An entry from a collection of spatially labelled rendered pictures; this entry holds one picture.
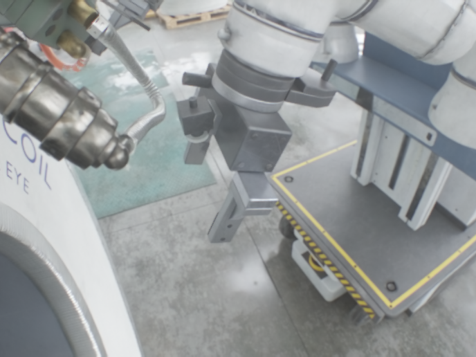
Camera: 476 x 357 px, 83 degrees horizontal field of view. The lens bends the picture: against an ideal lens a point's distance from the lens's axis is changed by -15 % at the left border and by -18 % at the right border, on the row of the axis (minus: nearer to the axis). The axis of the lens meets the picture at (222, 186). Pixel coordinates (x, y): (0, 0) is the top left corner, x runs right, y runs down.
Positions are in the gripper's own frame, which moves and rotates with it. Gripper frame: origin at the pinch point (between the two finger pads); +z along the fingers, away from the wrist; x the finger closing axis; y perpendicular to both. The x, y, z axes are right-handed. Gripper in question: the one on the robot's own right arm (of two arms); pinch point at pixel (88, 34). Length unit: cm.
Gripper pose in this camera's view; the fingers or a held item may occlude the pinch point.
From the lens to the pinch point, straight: 50.5
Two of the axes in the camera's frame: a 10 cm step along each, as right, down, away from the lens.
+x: -8.3, -4.9, -2.8
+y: -1.6, -2.8, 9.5
